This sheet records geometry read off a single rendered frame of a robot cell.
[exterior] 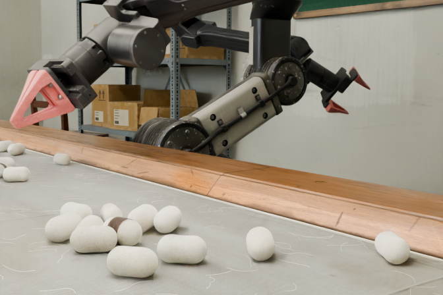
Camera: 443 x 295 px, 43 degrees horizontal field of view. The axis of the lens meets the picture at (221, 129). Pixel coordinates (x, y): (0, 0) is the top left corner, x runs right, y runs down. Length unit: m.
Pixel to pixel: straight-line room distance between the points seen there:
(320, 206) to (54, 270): 0.25
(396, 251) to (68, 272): 0.23
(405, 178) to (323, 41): 0.80
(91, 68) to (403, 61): 2.03
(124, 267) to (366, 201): 0.24
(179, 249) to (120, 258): 0.05
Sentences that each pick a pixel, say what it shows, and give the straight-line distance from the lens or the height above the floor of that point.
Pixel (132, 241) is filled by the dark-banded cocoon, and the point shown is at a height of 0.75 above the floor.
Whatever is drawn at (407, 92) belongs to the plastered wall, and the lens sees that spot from 2.65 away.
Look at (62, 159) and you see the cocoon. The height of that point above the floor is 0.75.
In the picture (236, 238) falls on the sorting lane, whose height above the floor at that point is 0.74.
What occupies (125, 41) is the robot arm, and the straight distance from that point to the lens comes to 0.76.
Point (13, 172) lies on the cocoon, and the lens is 0.76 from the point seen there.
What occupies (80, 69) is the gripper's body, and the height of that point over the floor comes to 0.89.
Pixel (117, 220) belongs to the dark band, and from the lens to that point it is 0.46.
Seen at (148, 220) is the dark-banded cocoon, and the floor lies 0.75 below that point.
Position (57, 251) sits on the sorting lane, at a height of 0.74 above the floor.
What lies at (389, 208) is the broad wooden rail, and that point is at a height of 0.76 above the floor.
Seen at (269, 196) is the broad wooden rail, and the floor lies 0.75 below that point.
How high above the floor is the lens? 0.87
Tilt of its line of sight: 5 degrees down
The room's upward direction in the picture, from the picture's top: straight up
